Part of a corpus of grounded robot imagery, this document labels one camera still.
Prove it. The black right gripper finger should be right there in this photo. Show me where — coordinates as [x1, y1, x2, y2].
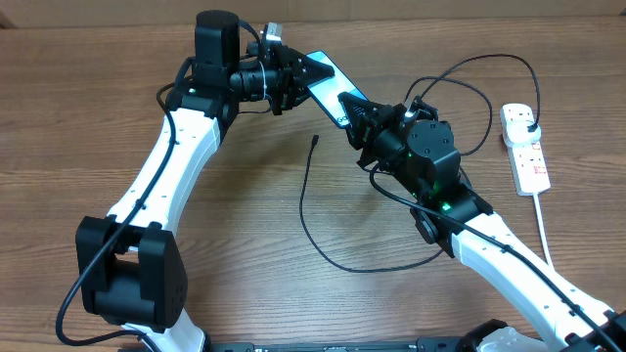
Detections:
[338, 92, 386, 128]
[346, 123, 373, 150]

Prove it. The blue Galaxy smartphone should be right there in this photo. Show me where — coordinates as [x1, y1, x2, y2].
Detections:
[307, 51, 366, 129]

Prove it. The black charger cable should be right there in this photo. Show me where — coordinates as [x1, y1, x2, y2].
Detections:
[298, 53, 543, 274]

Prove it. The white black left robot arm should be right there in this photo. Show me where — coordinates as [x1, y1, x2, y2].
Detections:
[69, 10, 335, 351]

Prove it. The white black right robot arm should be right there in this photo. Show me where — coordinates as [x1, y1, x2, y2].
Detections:
[338, 93, 625, 351]

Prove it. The white charger plug adapter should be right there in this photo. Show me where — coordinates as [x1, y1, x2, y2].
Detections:
[503, 120, 542, 148]

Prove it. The white power strip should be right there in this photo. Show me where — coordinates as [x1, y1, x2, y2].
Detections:
[499, 102, 552, 198]

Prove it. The white power strip cord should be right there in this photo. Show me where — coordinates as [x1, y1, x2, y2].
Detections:
[531, 193, 557, 270]

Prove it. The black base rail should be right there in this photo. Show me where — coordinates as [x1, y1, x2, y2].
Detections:
[116, 335, 554, 352]

